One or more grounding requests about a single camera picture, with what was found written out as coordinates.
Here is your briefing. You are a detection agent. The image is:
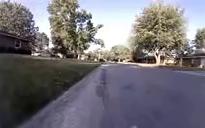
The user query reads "row of trees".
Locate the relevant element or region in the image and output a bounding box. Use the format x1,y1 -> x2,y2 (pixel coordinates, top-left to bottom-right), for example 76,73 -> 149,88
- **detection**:
89,44 -> 135,64

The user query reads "cracked concrete gutter strip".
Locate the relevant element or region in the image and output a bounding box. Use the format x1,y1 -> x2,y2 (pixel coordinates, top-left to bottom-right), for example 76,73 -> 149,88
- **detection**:
16,63 -> 108,128

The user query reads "tall slender tree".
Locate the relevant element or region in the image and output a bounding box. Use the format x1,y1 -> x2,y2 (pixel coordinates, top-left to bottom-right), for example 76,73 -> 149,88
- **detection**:
47,0 -> 105,60

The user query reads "grey asphalt road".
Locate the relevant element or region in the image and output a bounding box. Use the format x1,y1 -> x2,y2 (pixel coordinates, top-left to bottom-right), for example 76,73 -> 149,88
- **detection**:
98,62 -> 205,128

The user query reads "big tree with pale trunk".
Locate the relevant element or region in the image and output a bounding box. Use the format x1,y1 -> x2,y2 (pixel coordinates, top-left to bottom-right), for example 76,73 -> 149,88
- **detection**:
132,2 -> 188,65

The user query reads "green grass lawn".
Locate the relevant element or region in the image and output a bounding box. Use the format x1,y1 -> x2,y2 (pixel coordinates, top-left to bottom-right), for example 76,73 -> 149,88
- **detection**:
0,53 -> 102,128

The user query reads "low house with pale door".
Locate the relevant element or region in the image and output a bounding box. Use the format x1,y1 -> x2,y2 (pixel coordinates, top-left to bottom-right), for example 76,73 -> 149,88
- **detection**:
180,49 -> 205,69

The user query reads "dark low house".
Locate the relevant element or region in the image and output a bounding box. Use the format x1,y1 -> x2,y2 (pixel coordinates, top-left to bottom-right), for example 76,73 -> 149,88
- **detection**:
0,26 -> 33,56

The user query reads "broad round tree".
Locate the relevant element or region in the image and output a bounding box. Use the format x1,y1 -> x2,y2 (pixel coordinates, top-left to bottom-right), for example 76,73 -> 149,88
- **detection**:
0,0 -> 40,43

